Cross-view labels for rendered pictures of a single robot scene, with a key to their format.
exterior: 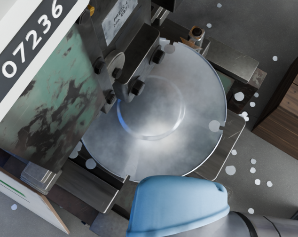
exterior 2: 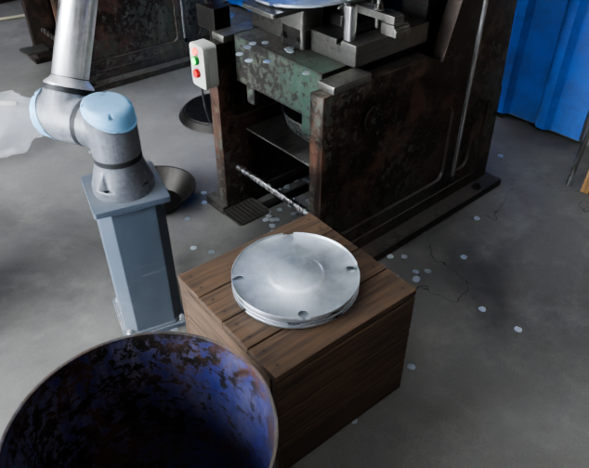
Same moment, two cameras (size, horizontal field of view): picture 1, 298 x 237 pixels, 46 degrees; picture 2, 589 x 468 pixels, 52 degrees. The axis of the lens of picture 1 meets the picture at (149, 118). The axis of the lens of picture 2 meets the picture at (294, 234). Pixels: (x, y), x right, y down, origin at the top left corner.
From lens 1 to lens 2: 179 cm
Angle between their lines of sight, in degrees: 58
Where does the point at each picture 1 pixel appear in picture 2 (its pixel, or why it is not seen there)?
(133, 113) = not seen: outside the picture
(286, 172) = not seen: hidden behind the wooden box
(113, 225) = (243, 26)
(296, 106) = (301, 224)
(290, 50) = (422, 391)
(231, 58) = (345, 77)
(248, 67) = (331, 83)
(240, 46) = (440, 333)
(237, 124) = (272, 12)
